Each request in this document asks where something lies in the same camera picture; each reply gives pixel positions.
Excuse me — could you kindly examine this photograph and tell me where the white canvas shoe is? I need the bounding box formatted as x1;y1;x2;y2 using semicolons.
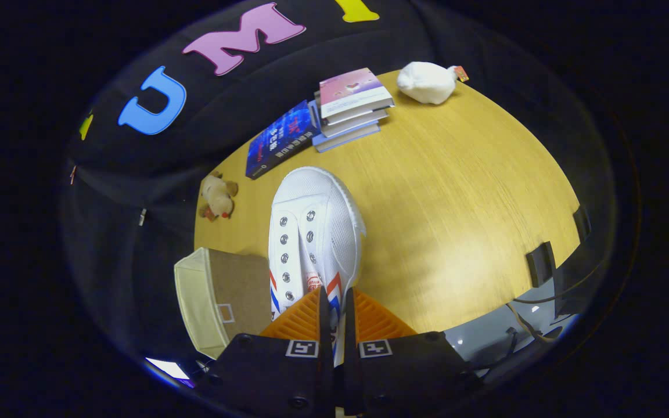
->
268;166;367;366

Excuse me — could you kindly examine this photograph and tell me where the bright monitor screen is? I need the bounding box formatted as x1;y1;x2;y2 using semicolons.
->
145;356;195;388

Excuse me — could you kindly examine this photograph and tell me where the pink cover book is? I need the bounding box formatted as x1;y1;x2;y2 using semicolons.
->
318;67;395;120

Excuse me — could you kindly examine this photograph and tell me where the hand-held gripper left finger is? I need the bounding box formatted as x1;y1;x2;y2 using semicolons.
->
207;286;335;416

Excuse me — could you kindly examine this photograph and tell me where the brown fabric storage box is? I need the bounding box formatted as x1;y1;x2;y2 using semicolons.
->
174;247;273;361

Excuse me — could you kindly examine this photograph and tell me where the light blue cover book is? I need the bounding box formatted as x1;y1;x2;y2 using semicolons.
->
310;100;382;153

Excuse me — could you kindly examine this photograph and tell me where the dark blue book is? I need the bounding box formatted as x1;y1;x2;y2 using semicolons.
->
245;100;319;181

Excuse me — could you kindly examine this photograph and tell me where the white-edged middle book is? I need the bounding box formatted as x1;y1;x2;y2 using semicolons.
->
314;90;390;139

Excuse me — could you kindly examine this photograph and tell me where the black table bracket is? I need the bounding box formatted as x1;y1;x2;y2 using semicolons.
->
525;242;557;289
573;206;592;240

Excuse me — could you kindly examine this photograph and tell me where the beige plush dog toy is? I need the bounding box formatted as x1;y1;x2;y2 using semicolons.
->
198;171;239;222

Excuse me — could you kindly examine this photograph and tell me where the white plush toy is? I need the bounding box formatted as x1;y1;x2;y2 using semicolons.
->
397;61;470;106

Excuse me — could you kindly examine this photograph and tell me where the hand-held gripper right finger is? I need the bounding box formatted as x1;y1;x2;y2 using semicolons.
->
343;287;482;416

